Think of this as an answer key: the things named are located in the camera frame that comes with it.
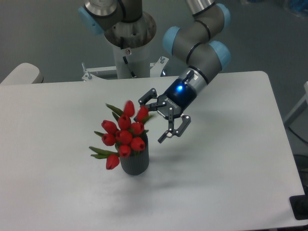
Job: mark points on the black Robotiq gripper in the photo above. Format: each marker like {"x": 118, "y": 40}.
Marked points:
{"x": 178, "y": 98}

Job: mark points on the white metal base bracket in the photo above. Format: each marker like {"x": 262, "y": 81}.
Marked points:
{"x": 157, "y": 69}

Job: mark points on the red tulip bouquet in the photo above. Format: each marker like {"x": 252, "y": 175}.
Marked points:
{"x": 125, "y": 135}

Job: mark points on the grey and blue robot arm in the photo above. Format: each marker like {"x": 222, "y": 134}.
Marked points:
{"x": 129, "y": 29}

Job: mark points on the white furniture frame right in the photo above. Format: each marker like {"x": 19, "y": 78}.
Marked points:
{"x": 298, "y": 109}

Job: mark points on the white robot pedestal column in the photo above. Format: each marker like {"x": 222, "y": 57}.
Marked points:
{"x": 132, "y": 62}

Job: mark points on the black device at table edge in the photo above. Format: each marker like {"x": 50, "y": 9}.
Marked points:
{"x": 299, "y": 204}

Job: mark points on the dark grey ribbed vase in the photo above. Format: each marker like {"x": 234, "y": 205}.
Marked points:
{"x": 136, "y": 164}

